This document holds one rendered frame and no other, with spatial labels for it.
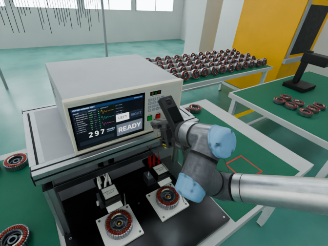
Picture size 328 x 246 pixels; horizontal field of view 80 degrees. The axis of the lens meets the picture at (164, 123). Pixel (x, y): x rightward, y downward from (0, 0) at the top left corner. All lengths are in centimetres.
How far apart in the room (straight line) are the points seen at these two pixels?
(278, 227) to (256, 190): 160
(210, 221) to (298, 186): 55
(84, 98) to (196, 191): 41
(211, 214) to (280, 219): 125
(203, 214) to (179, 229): 14
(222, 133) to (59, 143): 58
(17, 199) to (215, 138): 97
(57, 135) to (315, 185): 80
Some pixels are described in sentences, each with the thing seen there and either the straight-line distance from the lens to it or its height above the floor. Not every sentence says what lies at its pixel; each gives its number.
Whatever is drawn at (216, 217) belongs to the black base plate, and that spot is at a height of 77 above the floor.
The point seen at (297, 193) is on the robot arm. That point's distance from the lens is 52.
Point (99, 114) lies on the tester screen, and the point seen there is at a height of 125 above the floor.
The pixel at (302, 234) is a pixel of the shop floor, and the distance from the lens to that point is 221.
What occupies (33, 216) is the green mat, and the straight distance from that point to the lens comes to 109.
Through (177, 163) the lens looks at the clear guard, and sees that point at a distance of 75.
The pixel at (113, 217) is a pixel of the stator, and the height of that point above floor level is 81.
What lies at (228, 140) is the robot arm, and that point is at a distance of 48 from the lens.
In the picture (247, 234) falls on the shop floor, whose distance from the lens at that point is 197.
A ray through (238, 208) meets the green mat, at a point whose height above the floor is 75.
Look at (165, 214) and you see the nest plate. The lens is 95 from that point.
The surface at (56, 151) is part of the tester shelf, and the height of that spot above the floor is 111.
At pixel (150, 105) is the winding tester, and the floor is 124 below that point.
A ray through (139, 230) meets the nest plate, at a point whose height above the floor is 78.
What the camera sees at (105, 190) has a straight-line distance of 86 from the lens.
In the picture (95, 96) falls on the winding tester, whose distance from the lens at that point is 63.
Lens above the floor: 160
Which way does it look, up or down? 34 degrees down
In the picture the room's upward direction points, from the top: 5 degrees clockwise
